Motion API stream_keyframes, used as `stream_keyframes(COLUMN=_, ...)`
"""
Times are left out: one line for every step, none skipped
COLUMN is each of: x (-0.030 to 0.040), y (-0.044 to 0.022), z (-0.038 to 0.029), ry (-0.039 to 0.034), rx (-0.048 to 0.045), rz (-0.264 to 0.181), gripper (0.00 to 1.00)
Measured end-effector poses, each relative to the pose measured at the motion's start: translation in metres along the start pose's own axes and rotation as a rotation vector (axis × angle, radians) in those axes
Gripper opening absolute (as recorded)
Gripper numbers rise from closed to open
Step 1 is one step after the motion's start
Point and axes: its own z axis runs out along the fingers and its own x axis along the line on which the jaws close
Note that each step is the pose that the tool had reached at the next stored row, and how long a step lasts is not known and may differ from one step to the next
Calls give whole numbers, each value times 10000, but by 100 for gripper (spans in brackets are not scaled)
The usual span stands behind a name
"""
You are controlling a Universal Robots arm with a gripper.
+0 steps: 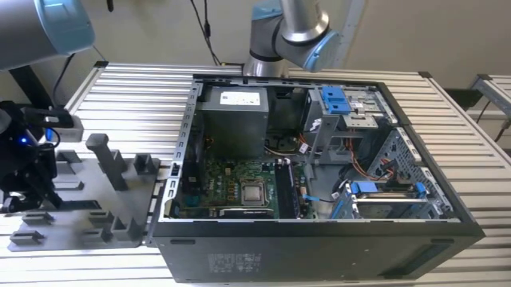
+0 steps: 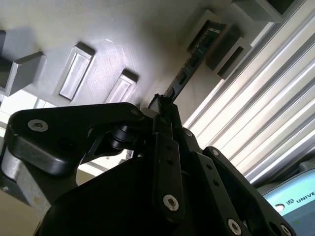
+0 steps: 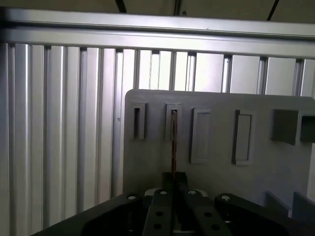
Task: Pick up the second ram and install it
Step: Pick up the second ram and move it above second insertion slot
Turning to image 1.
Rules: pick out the blue disk carrier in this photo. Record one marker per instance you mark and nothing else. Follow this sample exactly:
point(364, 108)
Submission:
point(364, 189)

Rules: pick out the grey plastic parts rack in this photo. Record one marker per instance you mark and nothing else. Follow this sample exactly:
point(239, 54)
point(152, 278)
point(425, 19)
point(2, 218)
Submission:
point(64, 236)

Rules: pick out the silver CPU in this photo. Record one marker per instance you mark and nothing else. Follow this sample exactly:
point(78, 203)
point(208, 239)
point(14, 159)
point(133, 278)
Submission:
point(253, 193)

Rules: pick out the grey metal drive cage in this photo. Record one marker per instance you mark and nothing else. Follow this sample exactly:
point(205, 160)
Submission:
point(324, 131)

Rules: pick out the teal board connector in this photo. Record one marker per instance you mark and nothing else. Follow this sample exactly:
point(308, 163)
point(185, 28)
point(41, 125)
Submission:
point(192, 201)

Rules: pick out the black case fan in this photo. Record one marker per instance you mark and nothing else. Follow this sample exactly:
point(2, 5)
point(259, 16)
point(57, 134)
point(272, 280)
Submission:
point(196, 161)

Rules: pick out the black PC case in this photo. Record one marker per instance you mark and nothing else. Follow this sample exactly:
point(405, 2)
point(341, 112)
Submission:
point(279, 254)

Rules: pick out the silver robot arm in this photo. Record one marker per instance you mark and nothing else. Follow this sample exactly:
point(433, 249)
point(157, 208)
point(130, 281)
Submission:
point(24, 30)

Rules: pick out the blue plastic drive latch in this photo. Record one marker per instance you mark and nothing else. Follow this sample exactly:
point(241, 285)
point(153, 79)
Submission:
point(332, 92)
point(337, 107)

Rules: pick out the black box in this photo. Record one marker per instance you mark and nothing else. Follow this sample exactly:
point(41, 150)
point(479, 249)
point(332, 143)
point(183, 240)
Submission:
point(463, 98)

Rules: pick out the green motherboard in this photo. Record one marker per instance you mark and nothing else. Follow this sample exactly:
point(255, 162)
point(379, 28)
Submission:
point(223, 179)

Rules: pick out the black graphics card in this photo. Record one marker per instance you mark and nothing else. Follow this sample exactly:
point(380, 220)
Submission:
point(247, 212)

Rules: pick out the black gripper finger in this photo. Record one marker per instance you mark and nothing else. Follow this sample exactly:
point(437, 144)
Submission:
point(20, 203)
point(49, 194)

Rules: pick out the black table corner cap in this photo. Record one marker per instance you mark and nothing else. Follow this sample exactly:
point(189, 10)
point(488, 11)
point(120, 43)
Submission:
point(484, 76)
point(425, 74)
point(100, 63)

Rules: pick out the metal slat side table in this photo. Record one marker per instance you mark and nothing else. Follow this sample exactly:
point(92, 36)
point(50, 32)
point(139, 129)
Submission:
point(492, 92)

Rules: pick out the silver hard disk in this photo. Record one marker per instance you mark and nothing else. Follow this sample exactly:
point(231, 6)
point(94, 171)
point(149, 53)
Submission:
point(375, 209)

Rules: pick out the grey power supply unit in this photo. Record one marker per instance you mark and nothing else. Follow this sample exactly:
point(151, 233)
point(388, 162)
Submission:
point(235, 131)

